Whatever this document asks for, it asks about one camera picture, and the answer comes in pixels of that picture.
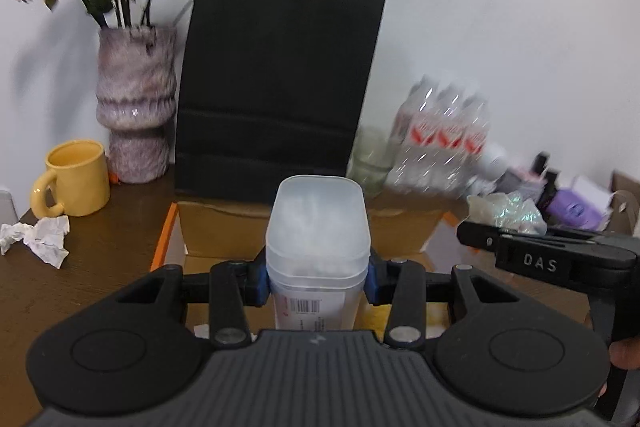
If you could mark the black upright item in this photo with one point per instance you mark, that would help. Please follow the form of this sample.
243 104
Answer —
547 182

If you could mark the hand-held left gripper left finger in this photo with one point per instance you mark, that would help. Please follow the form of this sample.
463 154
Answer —
257 282

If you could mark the clear plastic water bottle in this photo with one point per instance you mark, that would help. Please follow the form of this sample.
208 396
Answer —
472 147
410 137
445 142

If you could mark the orange-edged cardboard box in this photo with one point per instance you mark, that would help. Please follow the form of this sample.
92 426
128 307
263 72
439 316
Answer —
225 232

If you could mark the crinkled clear plastic wrap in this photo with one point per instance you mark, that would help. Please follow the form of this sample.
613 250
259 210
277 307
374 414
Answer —
505 212

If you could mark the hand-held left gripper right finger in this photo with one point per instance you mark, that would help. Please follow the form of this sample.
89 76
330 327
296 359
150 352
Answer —
372 282

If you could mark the mottled purple ceramic vase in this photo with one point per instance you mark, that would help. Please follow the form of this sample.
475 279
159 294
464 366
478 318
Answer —
137 107

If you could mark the translucent plastic container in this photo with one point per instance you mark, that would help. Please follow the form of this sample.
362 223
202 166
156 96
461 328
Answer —
315 227

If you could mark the yellow mug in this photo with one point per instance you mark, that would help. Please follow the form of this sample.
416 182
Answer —
80 179

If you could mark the clear drinking glass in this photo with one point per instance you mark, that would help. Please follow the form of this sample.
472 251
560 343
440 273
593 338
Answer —
370 162

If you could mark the purple packet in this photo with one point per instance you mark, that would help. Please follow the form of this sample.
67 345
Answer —
575 209

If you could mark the black paper bag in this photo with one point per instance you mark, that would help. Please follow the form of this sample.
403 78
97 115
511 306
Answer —
280 97

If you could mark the person's right hand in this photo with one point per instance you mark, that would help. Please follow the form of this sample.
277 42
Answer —
625 354

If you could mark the crumpled white tissue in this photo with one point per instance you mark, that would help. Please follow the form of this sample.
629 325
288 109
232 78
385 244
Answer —
42 239

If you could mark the plain brown carton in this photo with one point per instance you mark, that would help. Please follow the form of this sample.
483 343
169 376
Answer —
625 202

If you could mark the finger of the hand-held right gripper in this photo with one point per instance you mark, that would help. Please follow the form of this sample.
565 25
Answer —
477 234

